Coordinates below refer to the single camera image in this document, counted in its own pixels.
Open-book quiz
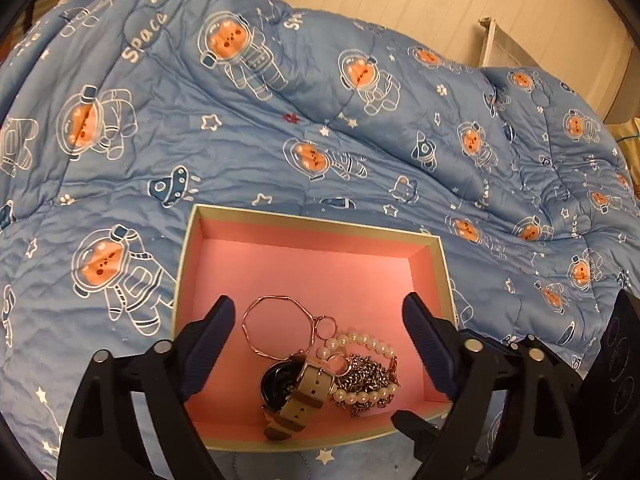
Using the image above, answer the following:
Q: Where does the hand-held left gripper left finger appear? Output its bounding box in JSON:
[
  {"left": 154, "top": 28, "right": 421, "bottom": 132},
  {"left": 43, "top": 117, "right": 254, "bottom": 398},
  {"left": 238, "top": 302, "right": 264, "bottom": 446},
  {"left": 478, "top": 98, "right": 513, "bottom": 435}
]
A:
[{"left": 56, "top": 295, "right": 237, "bottom": 480}]

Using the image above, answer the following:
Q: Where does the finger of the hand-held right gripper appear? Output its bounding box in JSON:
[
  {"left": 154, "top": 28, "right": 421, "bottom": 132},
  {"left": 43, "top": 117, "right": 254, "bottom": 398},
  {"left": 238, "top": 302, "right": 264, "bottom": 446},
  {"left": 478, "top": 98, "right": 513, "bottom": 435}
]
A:
[{"left": 391, "top": 409, "right": 452, "bottom": 457}]

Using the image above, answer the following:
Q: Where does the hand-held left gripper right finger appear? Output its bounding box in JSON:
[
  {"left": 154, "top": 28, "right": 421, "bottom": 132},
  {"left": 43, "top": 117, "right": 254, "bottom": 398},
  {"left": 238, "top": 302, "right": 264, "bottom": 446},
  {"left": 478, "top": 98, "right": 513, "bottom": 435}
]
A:
[{"left": 401, "top": 292, "right": 584, "bottom": 480}]

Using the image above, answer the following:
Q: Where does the rose gold thin bangle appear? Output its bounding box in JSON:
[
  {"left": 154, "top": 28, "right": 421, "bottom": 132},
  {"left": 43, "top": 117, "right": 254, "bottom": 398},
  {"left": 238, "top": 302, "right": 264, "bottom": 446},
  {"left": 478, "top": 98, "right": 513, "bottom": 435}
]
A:
[{"left": 242, "top": 295, "right": 341, "bottom": 362}]

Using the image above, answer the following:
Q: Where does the white pearl bracelet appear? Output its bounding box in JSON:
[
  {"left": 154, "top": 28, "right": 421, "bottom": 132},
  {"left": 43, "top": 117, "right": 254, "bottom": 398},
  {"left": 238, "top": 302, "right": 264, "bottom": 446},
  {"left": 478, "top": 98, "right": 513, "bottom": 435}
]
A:
[{"left": 320, "top": 331, "right": 399, "bottom": 412}]

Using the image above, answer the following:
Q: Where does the rose gold chain bracelet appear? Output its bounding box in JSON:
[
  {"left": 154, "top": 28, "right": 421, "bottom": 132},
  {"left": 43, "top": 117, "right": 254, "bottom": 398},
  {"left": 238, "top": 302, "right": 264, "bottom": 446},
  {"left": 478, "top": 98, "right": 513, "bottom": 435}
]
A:
[{"left": 331, "top": 352, "right": 402, "bottom": 419}]

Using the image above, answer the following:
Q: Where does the beige strap wristwatch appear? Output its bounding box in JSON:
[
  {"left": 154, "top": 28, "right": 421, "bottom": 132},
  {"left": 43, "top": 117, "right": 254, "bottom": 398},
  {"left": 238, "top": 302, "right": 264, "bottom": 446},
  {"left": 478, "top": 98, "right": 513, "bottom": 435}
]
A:
[{"left": 258, "top": 352, "right": 337, "bottom": 442}]

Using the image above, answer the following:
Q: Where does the pink lined cardboard box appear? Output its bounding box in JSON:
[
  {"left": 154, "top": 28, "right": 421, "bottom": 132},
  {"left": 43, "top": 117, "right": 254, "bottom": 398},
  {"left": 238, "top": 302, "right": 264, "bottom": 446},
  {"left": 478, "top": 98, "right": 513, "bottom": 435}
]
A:
[{"left": 170, "top": 203, "right": 457, "bottom": 454}]

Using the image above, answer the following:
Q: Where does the yellow fabric bag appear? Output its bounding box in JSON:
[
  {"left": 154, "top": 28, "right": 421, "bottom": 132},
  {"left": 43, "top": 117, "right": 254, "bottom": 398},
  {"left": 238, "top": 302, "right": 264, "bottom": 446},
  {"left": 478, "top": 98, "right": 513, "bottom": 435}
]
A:
[{"left": 604, "top": 116, "right": 640, "bottom": 162}]

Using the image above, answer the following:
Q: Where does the blue astronaut bear printed blanket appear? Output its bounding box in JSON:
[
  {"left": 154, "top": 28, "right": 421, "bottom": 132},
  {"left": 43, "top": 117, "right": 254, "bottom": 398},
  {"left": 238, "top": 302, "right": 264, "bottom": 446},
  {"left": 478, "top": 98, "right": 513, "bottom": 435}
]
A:
[{"left": 0, "top": 0, "right": 640, "bottom": 480}]

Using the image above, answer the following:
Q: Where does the white folding rack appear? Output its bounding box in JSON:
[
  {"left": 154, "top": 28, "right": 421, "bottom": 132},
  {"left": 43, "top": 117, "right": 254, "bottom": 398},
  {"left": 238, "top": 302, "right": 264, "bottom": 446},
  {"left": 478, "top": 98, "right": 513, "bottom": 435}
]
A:
[{"left": 477, "top": 15, "right": 532, "bottom": 69}]

